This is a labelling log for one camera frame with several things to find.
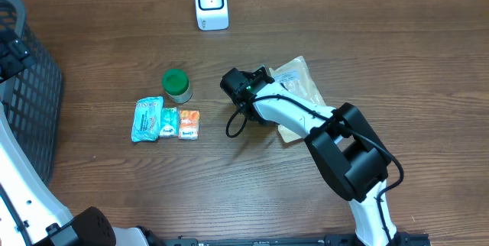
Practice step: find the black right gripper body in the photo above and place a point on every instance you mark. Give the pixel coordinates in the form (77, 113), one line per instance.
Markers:
(254, 118)

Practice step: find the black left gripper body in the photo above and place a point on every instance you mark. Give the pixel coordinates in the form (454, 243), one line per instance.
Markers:
(14, 58)

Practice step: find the beige plastic pouch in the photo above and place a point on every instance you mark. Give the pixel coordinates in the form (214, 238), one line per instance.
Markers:
(296, 78)

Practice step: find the orange tissue pack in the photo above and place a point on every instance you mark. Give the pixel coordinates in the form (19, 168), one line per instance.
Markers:
(189, 125)

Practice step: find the green lid jar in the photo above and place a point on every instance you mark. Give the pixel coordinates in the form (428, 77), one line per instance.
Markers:
(177, 86)

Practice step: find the teal tissue pack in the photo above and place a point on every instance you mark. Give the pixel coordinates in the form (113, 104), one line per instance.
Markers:
(169, 122)

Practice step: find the large teal wipes pack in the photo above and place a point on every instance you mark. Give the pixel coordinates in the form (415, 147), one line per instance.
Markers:
(147, 119)

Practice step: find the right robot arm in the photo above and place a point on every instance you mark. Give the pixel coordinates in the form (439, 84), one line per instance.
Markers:
(347, 152)

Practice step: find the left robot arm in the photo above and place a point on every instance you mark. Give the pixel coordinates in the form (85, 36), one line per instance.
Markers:
(32, 215)

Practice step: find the white barcode scanner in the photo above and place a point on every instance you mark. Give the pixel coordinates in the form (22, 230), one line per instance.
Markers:
(212, 15)

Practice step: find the dark grey plastic basket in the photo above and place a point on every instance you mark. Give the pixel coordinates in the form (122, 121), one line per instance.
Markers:
(32, 99)

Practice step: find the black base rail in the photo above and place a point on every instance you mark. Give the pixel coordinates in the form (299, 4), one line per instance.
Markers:
(403, 239)

